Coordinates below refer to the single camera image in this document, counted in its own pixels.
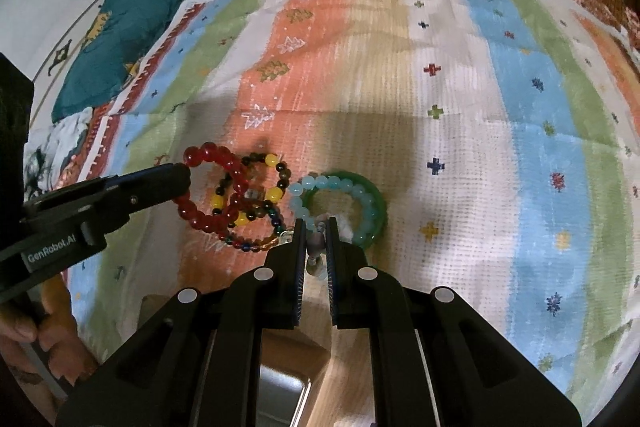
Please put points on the striped christmas print cloth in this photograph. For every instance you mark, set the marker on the striped christmas print cloth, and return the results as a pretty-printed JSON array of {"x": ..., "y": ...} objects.
[{"x": 400, "y": 107}]

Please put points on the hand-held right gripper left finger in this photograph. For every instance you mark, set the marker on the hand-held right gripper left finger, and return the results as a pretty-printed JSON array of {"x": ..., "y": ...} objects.
[{"x": 299, "y": 267}]

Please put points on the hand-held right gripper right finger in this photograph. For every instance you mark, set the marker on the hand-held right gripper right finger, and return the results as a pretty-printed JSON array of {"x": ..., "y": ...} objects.
[{"x": 332, "y": 267}]

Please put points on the jewelry box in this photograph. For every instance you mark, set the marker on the jewelry box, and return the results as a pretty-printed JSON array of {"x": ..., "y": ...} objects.
[{"x": 315, "y": 332}]

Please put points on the person's left hand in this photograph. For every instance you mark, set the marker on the person's left hand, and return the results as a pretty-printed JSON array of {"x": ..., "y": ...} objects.
[{"x": 65, "y": 332}]

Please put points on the teal cloth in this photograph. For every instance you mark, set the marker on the teal cloth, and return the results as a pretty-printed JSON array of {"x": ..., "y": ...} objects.
[{"x": 125, "y": 32}]

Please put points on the small white ornament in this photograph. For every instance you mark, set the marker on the small white ornament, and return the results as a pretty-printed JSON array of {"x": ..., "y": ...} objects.
[{"x": 346, "y": 229}]

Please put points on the white patterned cloth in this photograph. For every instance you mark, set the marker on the white patterned cloth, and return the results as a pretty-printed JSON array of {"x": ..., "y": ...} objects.
[{"x": 55, "y": 142}]

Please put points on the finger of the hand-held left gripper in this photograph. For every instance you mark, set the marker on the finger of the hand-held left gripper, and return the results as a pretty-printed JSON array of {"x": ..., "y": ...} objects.
[{"x": 160, "y": 184}]

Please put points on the green jade bangle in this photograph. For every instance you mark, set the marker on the green jade bangle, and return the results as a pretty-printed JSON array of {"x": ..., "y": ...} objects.
[{"x": 377, "y": 202}]

